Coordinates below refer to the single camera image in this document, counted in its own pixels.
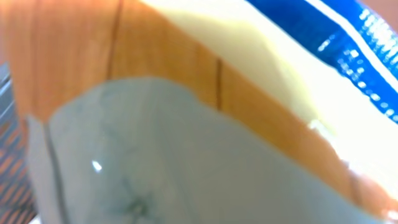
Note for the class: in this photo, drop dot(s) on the yellow snack bag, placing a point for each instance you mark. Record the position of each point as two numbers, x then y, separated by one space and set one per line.
233 58

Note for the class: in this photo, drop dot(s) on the white bamboo print tube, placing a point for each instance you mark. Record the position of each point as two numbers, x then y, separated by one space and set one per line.
145 150

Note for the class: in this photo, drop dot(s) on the dark grey plastic basket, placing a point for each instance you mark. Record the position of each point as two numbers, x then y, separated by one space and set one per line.
17 200

